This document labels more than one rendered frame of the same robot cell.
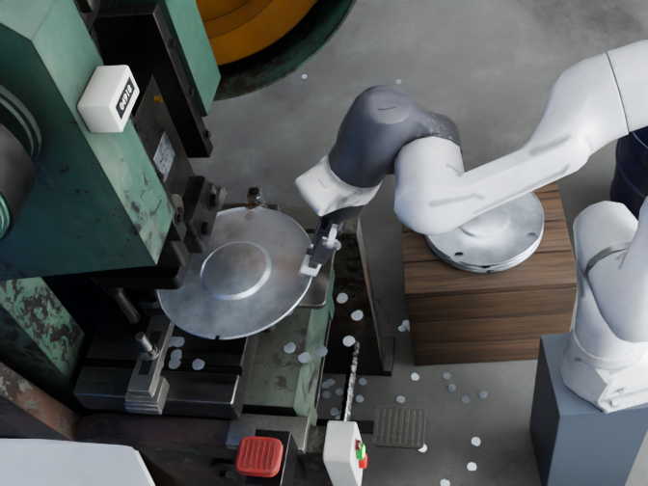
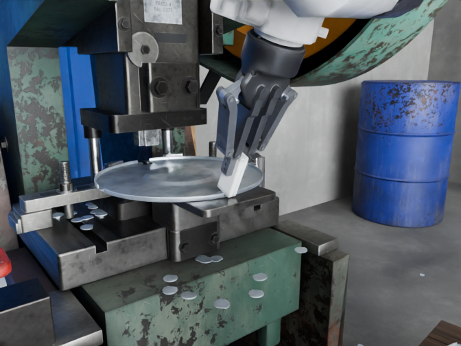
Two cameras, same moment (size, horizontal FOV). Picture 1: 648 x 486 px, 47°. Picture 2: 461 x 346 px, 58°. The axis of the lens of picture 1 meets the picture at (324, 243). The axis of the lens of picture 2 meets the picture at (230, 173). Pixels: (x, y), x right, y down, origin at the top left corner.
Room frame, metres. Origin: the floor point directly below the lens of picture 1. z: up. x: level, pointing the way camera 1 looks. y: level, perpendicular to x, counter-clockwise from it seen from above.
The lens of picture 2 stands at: (0.30, -0.29, 0.97)
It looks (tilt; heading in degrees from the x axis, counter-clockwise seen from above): 14 degrees down; 32
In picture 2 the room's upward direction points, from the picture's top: straight up
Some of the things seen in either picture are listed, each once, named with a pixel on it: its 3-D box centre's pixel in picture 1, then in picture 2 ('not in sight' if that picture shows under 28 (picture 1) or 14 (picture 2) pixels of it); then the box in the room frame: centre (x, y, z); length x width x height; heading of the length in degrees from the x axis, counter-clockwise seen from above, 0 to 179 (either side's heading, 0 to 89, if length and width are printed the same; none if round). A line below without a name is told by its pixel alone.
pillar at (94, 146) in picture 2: (121, 297); (94, 152); (0.84, 0.37, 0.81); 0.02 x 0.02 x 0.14
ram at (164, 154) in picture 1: (143, 172); (151, 25); (0.88, 0.25, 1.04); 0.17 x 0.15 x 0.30; 70
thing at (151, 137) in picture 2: not in sight; (148, 134); (0.89, 0.28, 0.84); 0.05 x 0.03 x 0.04; 160
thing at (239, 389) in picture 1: (187, 300); (149, 214); (0.90, 0.28, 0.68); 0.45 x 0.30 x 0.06; 160
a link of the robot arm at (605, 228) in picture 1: (607, 275); not in sight; (0.69, -0.46, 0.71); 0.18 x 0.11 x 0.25; 173
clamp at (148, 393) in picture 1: (148, 356); (61, 190); (0.74, 0.34, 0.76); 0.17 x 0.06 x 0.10; 160
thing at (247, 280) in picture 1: (234, 269); (180, 174); (0.86, 0.17, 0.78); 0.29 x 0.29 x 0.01
